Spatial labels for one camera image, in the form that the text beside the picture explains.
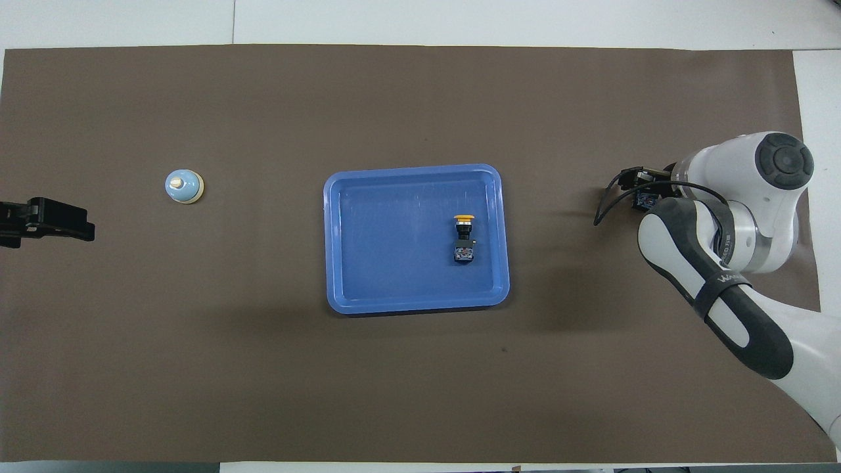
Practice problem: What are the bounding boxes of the blue plastic tray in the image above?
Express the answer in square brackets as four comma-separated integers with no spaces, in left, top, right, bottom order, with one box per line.
[323,164,511,315]

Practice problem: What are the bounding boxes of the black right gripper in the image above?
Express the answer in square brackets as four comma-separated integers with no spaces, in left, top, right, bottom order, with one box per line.
[619,168,674,196]

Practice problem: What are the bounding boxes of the light blue desk bell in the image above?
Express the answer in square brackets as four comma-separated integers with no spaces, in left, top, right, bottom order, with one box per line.
[164,169,205,205]

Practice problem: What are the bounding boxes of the yellow push button switch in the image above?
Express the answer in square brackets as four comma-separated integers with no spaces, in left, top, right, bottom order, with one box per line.
[452,214,478,265]

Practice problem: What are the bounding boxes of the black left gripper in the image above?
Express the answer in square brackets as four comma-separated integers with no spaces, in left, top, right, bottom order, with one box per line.
[0,197,96,249]

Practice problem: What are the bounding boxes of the brown table mat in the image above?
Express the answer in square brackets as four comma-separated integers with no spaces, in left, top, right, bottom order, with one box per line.
[0,44,837,464]

